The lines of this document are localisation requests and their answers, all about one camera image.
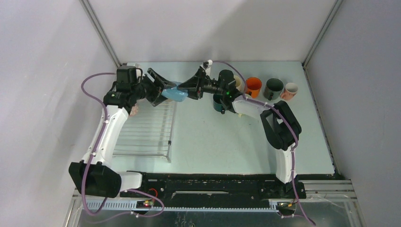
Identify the salmon printed mug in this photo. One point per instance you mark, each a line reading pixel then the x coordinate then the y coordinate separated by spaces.
pixel 290 90

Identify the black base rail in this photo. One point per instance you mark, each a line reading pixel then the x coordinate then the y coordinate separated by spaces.
pixel 219 191

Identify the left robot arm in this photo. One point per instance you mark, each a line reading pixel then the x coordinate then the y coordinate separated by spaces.
pixel 93 174

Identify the wire dish rack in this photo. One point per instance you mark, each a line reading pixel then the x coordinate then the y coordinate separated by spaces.
pixel 148 133

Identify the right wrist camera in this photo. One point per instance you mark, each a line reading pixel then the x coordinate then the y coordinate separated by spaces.
pixel 206 66

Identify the dark green mug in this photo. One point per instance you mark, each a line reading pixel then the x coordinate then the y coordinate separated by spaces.
pixel 273 89

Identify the orange mug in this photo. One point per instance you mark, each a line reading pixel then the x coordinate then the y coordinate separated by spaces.
pixel 254 86

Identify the teal green mug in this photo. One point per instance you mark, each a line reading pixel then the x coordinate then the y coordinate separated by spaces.
pixel 218 104

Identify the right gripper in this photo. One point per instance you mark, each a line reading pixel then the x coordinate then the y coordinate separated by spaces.
pixel 199 79

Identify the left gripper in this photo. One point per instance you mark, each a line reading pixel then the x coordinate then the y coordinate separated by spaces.
pixel 156 98

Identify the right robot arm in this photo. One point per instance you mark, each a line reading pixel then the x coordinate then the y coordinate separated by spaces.
pixel 281 127

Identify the aluminium frame rail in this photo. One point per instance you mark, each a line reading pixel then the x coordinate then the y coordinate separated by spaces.
pixel 330 202

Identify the pink patterned mug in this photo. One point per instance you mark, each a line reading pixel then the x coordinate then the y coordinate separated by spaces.
pixel 134 110

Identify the blue mug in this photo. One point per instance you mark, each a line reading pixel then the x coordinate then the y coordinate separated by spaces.
pixel 175 93

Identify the cream mug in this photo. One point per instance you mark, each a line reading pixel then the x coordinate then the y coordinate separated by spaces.
pixel 238 83

